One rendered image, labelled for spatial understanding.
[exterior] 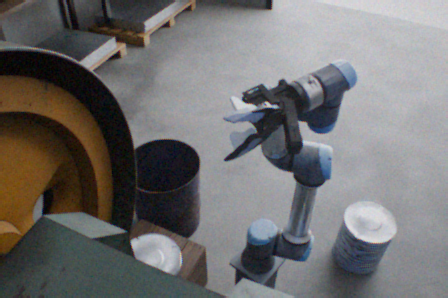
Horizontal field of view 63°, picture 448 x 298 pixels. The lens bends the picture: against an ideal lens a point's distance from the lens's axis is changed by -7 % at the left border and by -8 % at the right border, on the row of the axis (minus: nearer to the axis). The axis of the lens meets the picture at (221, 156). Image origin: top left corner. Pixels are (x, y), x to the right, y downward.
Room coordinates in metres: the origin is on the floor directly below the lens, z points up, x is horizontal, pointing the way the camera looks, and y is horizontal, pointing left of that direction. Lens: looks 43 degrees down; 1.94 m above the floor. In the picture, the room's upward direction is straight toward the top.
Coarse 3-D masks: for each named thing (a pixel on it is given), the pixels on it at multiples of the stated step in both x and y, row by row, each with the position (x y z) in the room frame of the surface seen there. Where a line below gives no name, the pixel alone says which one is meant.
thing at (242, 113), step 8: (232, 104) 0.62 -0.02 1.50; (240, 104) 0.62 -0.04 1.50; (248, 104) 0.64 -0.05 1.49; (232, 112) 0.59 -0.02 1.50; (240, 112) 0.59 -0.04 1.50; (248, 112) 0.59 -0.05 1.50; (264, 112) 0.62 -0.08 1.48; (232, 120) 0.58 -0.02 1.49; (240, 120) 0.58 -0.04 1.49; (248, 120) 0.60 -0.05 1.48; (256, 120) 0.61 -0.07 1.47
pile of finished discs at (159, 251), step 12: (132, 240) 1.08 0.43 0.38; (144, 240) 1.08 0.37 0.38; (156, 240) 1.08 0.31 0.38; (168, 240) 1.08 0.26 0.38; (144, 252) 1.01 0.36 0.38; (156, 252) 1.01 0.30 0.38; (168, 252) 1.01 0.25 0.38; (156, 264) 0.94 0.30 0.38; (168, 264) 0.95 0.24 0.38; (180, 264) 0.96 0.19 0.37
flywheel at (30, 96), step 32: (0, 96) 0.48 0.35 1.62; (32, 96) 0.54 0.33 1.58; (64, 96) 0.60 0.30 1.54; (0, 128) 0.49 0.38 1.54; (32, 128) 0.55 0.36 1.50; (64, 128) 0.59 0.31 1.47; (96, 128) 0.65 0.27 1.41; (0, 160) 0.47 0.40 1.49; (32, 160) 0.53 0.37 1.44; (64, 160) 0.59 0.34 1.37; (96, 160) 0.63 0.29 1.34; (0, 192) 0.44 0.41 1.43; (32, 192) 0.50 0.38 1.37; (64, 192) 0.56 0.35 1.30; (96, 192) 0.61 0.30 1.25; (0, 224) 0.41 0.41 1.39; (32, 224) 0.47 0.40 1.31
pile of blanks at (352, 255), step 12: (336, 240) 1.26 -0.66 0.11; (348, 240) 1.17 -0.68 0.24; (336, 252) 1.21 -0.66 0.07; (348, 252) 1.14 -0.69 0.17; (360, 252) 1.10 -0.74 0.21; (372, 252) 1.09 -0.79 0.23; (384, 252) 1.12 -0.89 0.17; (348, 264) 1.12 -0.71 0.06; (360, 264) 1.10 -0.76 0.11; (372, 264) 1.10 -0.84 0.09
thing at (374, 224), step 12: (360, 204) 1.35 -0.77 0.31; (372, 204) 1.35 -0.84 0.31; (348, 216) 1.27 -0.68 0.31; (360, 216) 1.27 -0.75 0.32; (372, 216) 1.26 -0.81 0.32; (384, 216) 1.27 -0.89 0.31; (348, 228) 1.19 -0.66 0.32; (360, 228) 1.19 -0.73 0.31; (372, 228) 1.18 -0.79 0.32; (384, 228) 1.18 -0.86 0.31; (396, 228) 1.18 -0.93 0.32; (372, 240) 1.11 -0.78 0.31; (384, 240) 1.11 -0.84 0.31
